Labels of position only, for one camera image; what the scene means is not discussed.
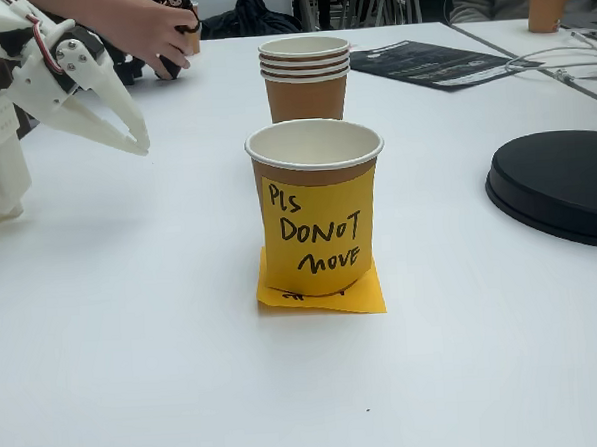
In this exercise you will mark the black leader arm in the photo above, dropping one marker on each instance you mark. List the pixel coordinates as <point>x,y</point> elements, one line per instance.
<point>122,65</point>

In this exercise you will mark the brown paper cup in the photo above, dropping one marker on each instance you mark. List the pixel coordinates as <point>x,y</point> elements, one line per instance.
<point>314,142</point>
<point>550,10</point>
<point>304,47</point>
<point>304,73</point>
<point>307,98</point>
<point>304,67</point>
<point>196,46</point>

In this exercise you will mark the yellow handwritten sticky note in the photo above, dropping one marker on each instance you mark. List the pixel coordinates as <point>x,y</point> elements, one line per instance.
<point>362,300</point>
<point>318,207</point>

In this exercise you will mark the person's hand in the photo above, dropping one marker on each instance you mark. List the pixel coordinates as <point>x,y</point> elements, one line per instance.
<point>158,35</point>

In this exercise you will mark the black bag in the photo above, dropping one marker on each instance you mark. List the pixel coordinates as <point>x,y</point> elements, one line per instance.
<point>252,15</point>

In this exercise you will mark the black printed leaflet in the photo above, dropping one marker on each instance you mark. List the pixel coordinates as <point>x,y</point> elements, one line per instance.
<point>420,62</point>

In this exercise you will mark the black round disc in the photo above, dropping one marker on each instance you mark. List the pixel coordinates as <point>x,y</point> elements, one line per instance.
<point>556,180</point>

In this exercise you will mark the dark flat device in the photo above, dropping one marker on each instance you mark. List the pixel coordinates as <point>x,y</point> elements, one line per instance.
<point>588,20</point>

